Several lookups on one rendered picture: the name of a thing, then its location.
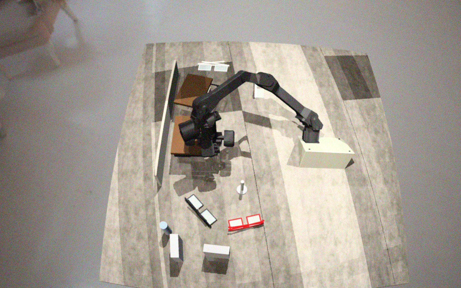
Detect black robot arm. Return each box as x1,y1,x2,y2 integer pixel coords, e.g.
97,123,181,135
178,70,323,158

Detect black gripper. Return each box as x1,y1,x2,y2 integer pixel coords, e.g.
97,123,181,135
185,130,235,147

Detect white flat rectangular panel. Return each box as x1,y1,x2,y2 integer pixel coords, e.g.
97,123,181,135
154,60,179,186

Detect white glasses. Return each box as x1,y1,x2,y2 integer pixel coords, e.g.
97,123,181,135
198,61,229,72

